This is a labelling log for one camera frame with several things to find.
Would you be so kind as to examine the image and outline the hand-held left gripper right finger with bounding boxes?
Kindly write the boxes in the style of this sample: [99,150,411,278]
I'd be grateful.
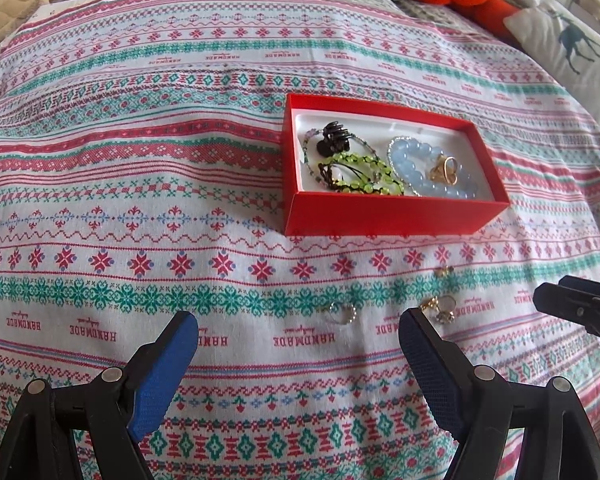
[399,307,600,480]

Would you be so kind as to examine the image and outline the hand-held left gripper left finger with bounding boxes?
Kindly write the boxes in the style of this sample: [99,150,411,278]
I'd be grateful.
[0,310,200,480]

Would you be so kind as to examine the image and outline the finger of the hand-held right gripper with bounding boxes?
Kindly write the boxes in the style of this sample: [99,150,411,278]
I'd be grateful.
[532,282,600,356]
[560,275,600,303]

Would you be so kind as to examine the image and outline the gold and silver rings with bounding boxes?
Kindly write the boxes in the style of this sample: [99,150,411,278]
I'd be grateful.
[420,295,458,326]

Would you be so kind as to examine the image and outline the pearl ring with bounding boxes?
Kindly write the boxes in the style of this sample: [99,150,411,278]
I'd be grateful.
[327,302,357,326]

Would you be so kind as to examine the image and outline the red cardboard box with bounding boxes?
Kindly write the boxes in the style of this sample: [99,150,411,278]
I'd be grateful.
[281,92,511,237]

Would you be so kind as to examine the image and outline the gold heart ring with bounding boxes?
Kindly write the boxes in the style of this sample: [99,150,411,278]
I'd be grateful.
[426,156,473,186]

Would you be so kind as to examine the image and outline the silver crystal bracelet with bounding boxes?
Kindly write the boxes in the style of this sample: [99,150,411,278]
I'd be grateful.
[386,136,428,197]

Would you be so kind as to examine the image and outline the pale blue bead bracelet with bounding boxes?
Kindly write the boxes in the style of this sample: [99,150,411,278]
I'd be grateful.
[392,140,481,201]

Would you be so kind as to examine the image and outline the green bead bracelet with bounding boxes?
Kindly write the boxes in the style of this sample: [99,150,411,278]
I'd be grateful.
[319,152,407,196]

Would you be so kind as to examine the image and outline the brown cord bracelet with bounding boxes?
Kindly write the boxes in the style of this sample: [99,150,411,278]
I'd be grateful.
[316,162,363,193]

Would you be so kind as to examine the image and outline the thin multicoloured bead bracelet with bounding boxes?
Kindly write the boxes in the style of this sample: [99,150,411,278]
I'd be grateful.
[302,127,381,181]

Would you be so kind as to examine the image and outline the black hair claw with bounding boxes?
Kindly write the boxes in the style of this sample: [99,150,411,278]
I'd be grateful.
[315,120,353,156]

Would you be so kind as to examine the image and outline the patterned printed blanket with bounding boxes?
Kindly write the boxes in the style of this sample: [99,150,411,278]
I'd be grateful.
[0,0,600,480]

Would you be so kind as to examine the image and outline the white deer print pillow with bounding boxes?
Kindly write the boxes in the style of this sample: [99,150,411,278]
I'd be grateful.
[503,0,600,128]

